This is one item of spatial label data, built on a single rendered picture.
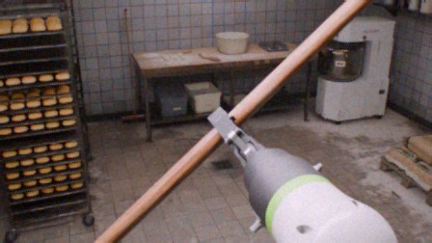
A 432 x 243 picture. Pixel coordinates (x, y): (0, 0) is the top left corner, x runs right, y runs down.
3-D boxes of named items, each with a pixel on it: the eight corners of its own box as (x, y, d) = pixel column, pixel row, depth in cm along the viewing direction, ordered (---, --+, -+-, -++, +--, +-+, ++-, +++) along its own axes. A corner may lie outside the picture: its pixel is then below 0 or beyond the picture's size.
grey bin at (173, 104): (160, 118, 536) (159, 98, 526) (153, 104, 580) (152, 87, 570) (189, 114, 546) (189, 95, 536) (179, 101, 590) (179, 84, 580)
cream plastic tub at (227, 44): (221, 56, 543) (222, 39, 535) (211, 48, 580) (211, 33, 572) (254, 53, 555) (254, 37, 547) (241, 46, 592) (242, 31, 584)
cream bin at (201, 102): (195, 114, 547) (194, 95, 538) (184, 100, 591) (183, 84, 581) (222, 110, 558) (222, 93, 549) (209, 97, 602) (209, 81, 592)
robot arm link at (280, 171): (354, 199, 53) (315, 153, 49) (283, 264, 53) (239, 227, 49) (328, 175, 58) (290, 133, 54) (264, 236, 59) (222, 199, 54)
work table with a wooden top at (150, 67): (146, 142, 525) (141, 68, 490) (136, 118, 596) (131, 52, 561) (310, 121, 587) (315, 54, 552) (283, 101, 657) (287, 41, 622)
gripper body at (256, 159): (239, 187, 54) (216, 155, 62) (277, 223, 58) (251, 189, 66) (283, 146, 54) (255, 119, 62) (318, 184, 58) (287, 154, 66)
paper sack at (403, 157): (408, 175, 423) (411, 160, 417) (382, 159, 454) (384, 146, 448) (452, 163, 445) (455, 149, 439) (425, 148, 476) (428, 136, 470)
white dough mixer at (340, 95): (325, 128, 563) (336, 25, 512) (304, 112, 614) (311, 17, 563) (385, 120, 589) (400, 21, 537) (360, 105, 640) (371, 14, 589)
